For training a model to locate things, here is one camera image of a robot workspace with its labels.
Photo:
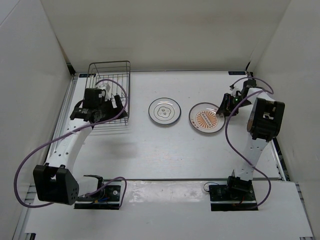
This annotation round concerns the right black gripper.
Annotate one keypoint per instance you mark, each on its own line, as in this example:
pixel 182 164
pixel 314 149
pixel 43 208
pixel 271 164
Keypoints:
pixel 222 109

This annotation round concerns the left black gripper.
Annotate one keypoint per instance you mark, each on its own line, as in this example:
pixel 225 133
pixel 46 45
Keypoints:
pixel 113 110

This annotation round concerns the orange sunburst pattern plate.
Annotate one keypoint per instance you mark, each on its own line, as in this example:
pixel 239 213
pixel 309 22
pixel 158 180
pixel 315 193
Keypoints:
pixel 204 118

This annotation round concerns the white plate dark rim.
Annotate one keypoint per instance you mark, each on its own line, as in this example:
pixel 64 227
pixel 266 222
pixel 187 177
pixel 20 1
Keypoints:
pixel 164 107

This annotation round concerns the white plate green rim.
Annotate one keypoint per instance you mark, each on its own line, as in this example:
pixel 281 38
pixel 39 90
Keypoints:
pixel 164 121

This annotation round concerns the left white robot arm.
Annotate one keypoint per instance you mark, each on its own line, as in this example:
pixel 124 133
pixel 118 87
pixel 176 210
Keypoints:
pixel 54 180

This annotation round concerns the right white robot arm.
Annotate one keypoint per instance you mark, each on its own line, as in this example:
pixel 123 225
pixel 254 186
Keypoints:
pixel 263 125

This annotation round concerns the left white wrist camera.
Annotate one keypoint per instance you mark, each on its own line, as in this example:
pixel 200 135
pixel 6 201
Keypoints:
pixel 105 91

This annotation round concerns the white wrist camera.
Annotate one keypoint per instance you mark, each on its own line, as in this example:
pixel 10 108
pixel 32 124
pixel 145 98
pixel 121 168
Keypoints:
pixel 105 91
pixel 235 91

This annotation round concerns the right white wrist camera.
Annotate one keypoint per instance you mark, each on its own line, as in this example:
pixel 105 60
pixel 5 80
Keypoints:
pixel 235 91

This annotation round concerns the metal wire dish rack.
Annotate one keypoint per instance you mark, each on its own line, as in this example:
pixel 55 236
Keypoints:
pixel 116 74

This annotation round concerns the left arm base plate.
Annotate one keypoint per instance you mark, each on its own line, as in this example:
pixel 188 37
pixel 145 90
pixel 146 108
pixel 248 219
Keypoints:
pixel 110 199

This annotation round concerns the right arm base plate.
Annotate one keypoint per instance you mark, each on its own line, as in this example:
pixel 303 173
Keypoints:
pixel 223 200

